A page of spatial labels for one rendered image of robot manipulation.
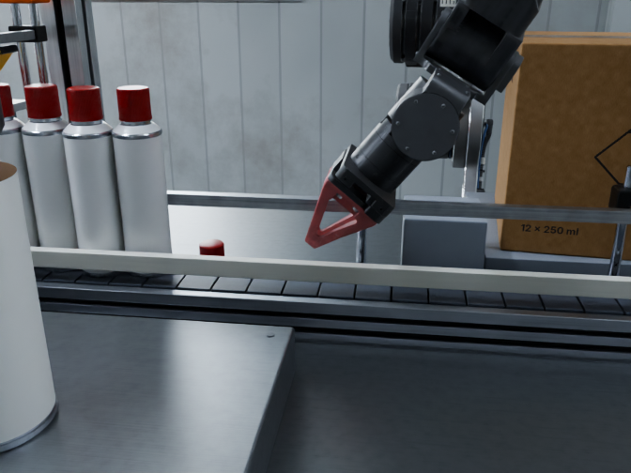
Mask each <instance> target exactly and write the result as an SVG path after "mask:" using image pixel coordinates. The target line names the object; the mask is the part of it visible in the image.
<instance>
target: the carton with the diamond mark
mask: <svg viewBox="0 0 631 473"><path fill-rule="evenodd" d="M517 51H518V52H519V54H520V55H521V56H523V57H524V59H523V62H522V64H521V65H520V67H519V69H518V70H517V72H516V74H515V75H514V77H513V78H512V79H511V81H510V82H509V83H508V84H507V86H506V90H505V100H504V109H503V118H502V127H501V137H500V153H499V163H498V172H497V181H496V190H495V204H510V205H535V206H582V207H606V208H608V203H609V197H610V192H611V188H612V186H613V185H623V183H624V177H625V171H626V166H628V165H631V33H625V32H551V31H525V35H524V38H523V42H522V43H521V44H520V46H519V47H518V49H517ZM616 224H617V223H598V222H575V221H531V220H508V219H497V225H498V235H499V244H500V249H501V250H504V251H516V252H538V253H549V254H561V255H573V256H584V257H595V258H607V259H610V256H611V251H612V246H613V240H614V235H615V230H616Z"/></svg>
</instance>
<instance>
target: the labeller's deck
mask: <svg viewBox="0 0 631 473"><path fill-rule="evenodd" d="M41 315H42V321H43V326H44V332H45V338H46V344H47V349H48V355H49V361H50V366H51V371H52V377H53V382H54V391H55V393H56V396H57V401H58V408H57V411H56V414H55V416H54V418H53V419H52V421H51V422H50V423H49V424H48V425H47V426H46V427H45V428H44V429H43V430H42V431H41V432H40V433H39V434H37V435H35V436H34V437H33V438H31V439H29V440H28V441H26V442H24V443H22V444H21V445H19V446H17V447H15V448H13V449H10V450H6V451H3V452H0V473H266V471H267V468H268V464H269V458H270V456H271V452H272V449H273V445H274V442H275V438H276V435H277V432H278V429H279V425H280V422H281V418H282V415H283V413H284V409H285V403H286V400H287V396H288V393H289V390H290V387H291V383H292V380H293V376H294V373H295V330H294V328H290V327H275V326H260V325H245V324H230V323H215V322H201V321H186V320H171V319H156V318H141V317H127V316H111V315H96V314H81V313H53V312H41Z"/></svg>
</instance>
